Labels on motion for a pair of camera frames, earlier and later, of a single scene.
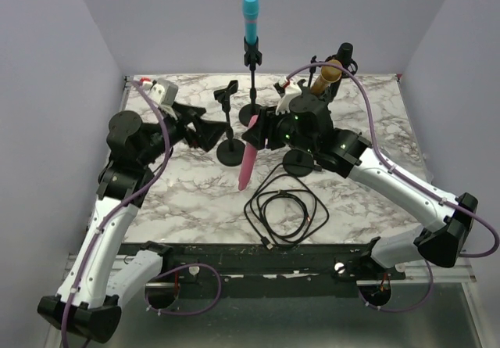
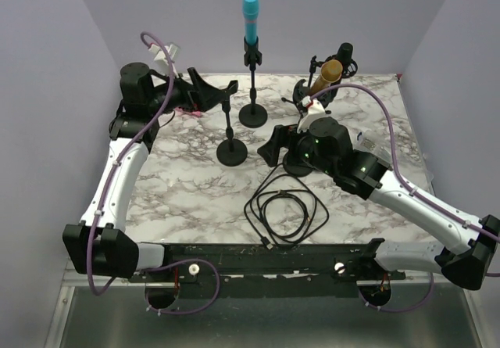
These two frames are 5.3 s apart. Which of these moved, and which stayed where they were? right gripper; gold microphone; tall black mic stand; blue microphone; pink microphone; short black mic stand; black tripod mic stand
Moved: right gripper; pink microphone
Stayed: blue microphone; black tripod mic stand; tall black mic stand; gold microphone; short black mic stand
